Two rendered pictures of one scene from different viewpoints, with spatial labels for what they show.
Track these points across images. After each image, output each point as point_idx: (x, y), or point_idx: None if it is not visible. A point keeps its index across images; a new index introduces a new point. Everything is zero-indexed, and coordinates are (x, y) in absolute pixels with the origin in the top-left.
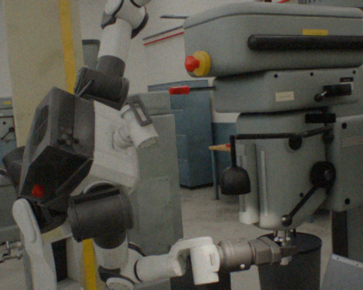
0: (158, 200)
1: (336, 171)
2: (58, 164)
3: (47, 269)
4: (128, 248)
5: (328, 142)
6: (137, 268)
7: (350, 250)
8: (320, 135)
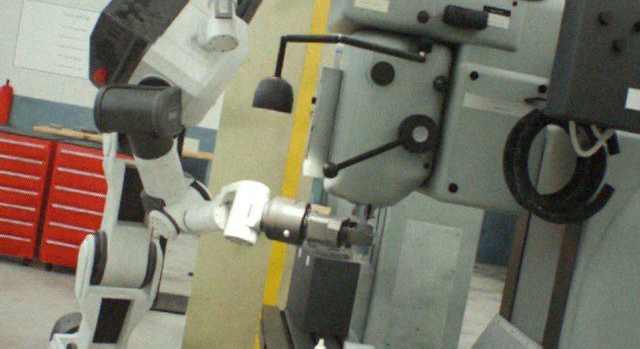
0: (434, 261)
1: (446, 139)
2: (118, 43)
3: (113, 194)
4: (191, 186)
5: (437, 90)
6: (187, 210)
7: (514, 310)
8: (432, 80)
